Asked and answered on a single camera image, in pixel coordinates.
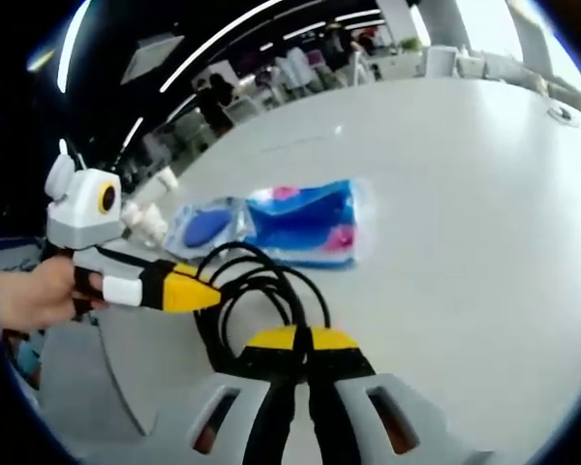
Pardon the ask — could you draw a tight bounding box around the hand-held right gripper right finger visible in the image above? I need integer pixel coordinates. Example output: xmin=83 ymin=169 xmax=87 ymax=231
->
xmin=307 ymin=326 xmax=496 ymax=465

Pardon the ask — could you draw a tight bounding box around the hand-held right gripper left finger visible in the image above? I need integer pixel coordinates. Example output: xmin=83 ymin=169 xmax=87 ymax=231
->
xmin=186 ymin=325 xmax=309 ymax=465

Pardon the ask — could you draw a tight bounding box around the clear plastic bottle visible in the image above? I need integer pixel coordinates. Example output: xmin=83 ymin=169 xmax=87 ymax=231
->
xmin=120 ymin=201 xmax=151 ymax=246

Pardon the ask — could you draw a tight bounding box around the packet with blue round pad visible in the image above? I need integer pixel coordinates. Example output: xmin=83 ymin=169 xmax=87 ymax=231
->
xmin=163 ymin=196 xmax=252 ymax=261

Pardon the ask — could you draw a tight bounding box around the black cable coil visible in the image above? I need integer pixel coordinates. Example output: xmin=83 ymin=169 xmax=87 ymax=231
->
xmin=193 ymin=241 xmax=334 ymax=385

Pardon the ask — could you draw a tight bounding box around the blue pink packet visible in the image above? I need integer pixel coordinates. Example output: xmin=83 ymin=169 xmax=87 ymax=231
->
xmin=244 ymin=177 xmax=375 ymax=271

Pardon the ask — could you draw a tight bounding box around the person's left hand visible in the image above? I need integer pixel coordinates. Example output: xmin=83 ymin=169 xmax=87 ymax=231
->
xmin=2 ymin=256 xmax=111 ymax=336

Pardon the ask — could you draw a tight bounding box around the ceiling air vent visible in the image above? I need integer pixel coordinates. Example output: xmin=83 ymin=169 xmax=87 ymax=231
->
xmin=121 ymin=34 xmax=186 ymax=86

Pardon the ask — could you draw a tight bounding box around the short ceiling light strip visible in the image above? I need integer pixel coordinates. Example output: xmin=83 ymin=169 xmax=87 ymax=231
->
xmin=56 ymin=0 xmax=92 ymax=93

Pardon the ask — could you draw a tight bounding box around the white table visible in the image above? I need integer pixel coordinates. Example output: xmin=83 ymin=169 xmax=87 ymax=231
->
xmin=38 ymin=77 xmax=581 ymax=465

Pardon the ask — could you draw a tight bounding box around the long curved ceiling light strip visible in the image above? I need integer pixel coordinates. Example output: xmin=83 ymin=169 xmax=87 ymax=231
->
xmin=158 ymin=0 xmax=285 ymax=94

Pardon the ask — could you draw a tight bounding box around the white office chair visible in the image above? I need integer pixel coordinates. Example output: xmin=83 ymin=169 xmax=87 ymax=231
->
xmin=424 ymin=46 xmax=460 ymax=79

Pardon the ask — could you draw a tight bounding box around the narrow window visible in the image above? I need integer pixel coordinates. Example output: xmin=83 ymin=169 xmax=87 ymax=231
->
xmin=464 ymin=0 xmax=525 ymax=55

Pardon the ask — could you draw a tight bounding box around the wide window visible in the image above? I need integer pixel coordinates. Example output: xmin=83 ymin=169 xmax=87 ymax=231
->
xmin=541 ymin=26 xmax=581 ymax=96

